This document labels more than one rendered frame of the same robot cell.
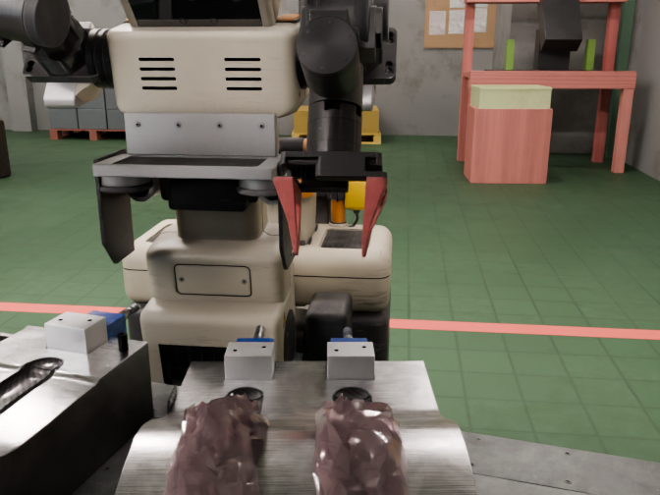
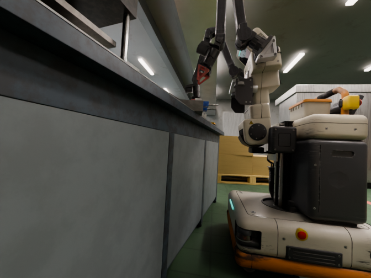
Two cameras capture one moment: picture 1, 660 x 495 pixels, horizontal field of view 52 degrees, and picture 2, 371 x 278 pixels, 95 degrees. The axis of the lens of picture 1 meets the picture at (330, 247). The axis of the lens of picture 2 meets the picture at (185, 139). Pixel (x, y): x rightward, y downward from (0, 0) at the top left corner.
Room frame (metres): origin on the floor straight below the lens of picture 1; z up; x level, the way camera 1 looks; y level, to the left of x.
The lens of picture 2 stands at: (0.65, -0.97, 0.62)
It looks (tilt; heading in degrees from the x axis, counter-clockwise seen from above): 2 degrees up; 93
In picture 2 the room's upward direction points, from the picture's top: 3 degrees clockwise
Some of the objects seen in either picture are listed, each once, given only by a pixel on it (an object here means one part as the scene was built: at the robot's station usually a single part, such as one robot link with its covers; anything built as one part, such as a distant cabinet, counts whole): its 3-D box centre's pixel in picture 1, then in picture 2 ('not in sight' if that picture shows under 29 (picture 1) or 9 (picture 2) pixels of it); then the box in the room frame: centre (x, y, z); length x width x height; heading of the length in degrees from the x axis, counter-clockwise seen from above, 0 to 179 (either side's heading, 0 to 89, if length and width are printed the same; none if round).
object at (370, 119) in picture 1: (336, 124); not in sight; (8.87, -0.08, 0.21); 1.19 x 0.86 x 0.42; 84
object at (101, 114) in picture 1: (102, 92); not in sight; (9.25, 3.06, 0.59); 1.19 x 0.79 x 1.18; 84
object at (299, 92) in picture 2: not in sight; (320, 137); (3.48, 3.03, 0.99); 1.58 x 1.18 x 1.98; 174
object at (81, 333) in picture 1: (105, 326); not in sight; (0.70, 0.25, 0.89); 0.13 x 0.05 x 0.05; 162
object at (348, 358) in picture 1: (349, 352); (206, 104); (0.71, -0.02, 0.85); 0.13 x 0.05 x 0.05; 0
